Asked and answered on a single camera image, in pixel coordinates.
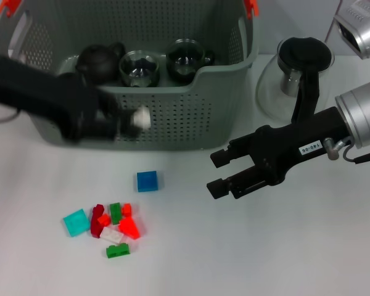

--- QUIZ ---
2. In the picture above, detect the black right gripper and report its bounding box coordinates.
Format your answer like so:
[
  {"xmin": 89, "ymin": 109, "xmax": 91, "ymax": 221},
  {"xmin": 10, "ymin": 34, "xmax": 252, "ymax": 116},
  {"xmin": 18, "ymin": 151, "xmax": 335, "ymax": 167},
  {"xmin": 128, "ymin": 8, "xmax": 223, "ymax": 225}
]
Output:
[{"xmin": 206, "ymin": 106, "xmax": 349, "ymax": 200}]

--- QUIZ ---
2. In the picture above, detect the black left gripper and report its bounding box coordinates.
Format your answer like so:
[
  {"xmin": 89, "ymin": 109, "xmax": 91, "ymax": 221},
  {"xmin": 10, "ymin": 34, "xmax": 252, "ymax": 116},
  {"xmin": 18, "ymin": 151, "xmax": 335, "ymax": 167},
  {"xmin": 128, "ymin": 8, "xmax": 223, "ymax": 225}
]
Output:
[{"xmin": 0, "ymin": 57, "xmax": 142, "ymax": 142}]

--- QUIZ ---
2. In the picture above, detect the white narrow toy brick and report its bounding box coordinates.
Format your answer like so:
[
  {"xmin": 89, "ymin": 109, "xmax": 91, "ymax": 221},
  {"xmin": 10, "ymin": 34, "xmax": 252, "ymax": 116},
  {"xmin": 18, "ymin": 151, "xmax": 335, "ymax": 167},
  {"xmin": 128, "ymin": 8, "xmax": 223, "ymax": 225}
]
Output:
[{"xmin": 132, "ymin": 106, "xmax": 152, "ymax": 129}]

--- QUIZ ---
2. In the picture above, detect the glass teacup black sleeve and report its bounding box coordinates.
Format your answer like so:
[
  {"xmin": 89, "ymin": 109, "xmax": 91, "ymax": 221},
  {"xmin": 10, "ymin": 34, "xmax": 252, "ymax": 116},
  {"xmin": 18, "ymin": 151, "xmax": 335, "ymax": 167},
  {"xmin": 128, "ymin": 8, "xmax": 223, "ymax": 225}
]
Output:
[
  {"xmin": 165, "ymin": 38, "xmax": 216, "ymax": 84},
  {"xmin": 118, "ymin": 49, "xmax": 160, "ymax": 88}
]

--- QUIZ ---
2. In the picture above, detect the blue square toy brick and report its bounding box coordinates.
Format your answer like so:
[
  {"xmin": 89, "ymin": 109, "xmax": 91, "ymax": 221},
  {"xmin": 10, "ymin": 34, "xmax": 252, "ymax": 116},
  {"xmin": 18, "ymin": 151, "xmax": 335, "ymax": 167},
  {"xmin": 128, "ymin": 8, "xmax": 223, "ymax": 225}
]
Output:
[{"xmin": 137, "ymin": 170, "xmax": 159, "ymax": 192}]

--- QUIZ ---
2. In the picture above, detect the dark red curved toy brick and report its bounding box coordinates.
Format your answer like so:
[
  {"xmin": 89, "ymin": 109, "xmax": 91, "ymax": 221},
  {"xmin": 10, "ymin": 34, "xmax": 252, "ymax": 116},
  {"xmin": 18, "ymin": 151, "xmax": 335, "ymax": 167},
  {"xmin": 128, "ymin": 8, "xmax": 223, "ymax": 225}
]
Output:
[{"xmin": 90, "ymin": 203, "xmax": 105, "ymax": 239}]

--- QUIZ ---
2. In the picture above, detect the teal toy brick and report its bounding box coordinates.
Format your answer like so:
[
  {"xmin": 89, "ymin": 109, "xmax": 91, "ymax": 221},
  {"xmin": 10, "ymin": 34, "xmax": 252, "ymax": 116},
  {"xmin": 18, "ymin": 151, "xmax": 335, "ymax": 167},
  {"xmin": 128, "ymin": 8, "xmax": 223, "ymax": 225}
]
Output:
[{"xmin": 63, "ymin": 208, "xmax": 91, "ymax": 237}]

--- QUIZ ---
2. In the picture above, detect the grey perforated plastic storage basket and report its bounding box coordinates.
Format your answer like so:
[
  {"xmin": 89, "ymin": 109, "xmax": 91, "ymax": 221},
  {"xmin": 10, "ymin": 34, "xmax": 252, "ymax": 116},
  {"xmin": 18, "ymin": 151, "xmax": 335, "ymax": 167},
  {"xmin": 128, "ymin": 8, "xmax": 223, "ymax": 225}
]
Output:
[{"xmin": 0, "ymin": 0, "xmax": 261, "ymax": 152}]

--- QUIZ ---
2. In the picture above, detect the dark clay teapot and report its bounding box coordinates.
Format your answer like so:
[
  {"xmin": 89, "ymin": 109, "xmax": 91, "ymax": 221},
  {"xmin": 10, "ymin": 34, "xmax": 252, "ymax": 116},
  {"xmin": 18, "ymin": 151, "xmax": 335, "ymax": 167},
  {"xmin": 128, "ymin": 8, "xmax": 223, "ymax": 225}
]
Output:
[{"xmin": 75, "ymin": 41, "xmax": 126, "ymax": 84}]

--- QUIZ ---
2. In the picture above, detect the green toy brick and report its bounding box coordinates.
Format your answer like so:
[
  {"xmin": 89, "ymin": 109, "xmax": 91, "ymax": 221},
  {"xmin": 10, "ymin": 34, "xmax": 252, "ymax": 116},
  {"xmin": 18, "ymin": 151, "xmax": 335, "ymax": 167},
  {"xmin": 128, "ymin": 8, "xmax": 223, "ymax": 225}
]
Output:
[
  {"xmin": 105, "ymin": 242, "xmax": 132, "ymax": 258},
  {"xmin": 109, "ymin": 202, "xmax": 124, "ymax": 225}
]

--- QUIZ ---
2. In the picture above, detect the large red slope toy brick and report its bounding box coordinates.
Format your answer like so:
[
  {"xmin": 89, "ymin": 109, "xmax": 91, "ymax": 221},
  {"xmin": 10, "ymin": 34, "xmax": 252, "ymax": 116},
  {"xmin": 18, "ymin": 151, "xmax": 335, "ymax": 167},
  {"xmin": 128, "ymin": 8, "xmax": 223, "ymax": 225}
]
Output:
[{"xmin": 118, "ymin": 216, "xmax": 141, "ymax": 241}]

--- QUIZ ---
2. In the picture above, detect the white flat toy plate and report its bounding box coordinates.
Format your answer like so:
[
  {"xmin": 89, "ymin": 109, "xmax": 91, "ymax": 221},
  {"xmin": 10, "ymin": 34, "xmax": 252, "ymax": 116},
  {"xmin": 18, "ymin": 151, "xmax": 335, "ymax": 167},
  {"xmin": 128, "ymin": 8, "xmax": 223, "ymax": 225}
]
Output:
[{"xmin": 99, "ymin": 226, "xmax": 125, "ymax": 244}]

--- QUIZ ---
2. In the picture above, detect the dark left gripper cable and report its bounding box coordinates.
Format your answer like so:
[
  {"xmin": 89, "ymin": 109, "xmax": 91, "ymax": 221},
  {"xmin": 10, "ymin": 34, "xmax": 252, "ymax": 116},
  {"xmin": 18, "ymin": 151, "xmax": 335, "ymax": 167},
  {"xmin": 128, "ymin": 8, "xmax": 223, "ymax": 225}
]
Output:
[{"xmin": 0, "ymin": 107, "xmax": 21, "ymax": 124}]

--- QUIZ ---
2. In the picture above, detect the glass teapot black lid handle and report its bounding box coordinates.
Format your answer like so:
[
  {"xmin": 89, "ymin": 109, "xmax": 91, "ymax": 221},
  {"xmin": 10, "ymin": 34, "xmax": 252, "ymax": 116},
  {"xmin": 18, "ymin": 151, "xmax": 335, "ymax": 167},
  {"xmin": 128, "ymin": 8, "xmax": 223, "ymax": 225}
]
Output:
[{"xmin": 255, "ymin": 36, "xmax": 336, "ymax": 124}]

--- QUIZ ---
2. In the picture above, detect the thin dark wall cable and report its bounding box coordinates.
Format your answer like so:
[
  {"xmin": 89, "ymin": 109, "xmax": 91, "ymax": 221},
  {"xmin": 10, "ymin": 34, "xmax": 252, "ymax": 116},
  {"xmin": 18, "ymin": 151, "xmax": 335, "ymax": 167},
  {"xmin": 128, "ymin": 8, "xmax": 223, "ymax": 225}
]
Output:
[{"xmin": 325, "ymin": 0, "xmax": 343, "ymax": 41}]

